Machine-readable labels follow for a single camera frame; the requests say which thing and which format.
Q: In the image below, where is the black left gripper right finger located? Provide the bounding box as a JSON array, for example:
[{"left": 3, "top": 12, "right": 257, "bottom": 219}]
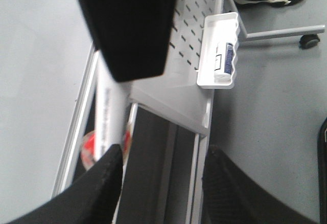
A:
[{"left": 202, "top": 145, "right": 314, "bottom": 223}]

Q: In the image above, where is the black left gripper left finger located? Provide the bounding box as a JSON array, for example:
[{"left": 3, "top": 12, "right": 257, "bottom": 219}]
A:
[{"left": 9, "top": 144, "right": 123, "bottom": 223}]

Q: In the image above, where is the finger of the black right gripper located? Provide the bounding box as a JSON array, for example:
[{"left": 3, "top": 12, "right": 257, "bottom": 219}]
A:
[{"left": 78, "top": 0, "right": 177, "bottom": 82}]

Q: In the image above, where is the white black-tip whiteboard marker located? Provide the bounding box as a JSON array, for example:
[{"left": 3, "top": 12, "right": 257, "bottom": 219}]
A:
[{"left": 95, "top": 51, "right": 131, "bottom": 161}]

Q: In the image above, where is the white metal whiteboard stand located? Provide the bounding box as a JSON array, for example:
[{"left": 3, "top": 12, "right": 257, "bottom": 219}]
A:
[{"left": 112, "top": 0, "right": 326, "bottom": 224}]

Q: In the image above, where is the white perforated pegboard panel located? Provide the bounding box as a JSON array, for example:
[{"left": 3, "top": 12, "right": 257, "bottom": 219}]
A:
[{"left": 166, "top": 0, "right": 217, "bottom": 86}]

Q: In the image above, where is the lower white plastic tray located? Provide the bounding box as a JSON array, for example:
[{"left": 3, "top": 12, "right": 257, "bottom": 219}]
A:
[{"left": 197, "top": 12, "right": 240, "bottom": 89}]

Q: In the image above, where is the white blue spray bottle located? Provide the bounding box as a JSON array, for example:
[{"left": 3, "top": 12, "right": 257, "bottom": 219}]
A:
[{"left": 214, "top": 41, "right": 234, "bottom": 82}]

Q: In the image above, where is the black object at edge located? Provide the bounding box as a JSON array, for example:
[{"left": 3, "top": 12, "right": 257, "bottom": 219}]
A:
[{"left": 317, "top": 119, "right": 326, "bottom": 223}]

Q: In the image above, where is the black caster wheel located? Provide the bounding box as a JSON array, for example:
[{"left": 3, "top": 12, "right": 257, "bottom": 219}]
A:
[{"left": 299, "top": 34, "right": 320, "bottom": 49}]

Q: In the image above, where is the white whiteboard with aluminium frame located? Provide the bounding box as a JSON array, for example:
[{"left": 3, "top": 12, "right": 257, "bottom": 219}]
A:
[{"left": 0, "top": 0, "right": 103, "bottom": 199}]

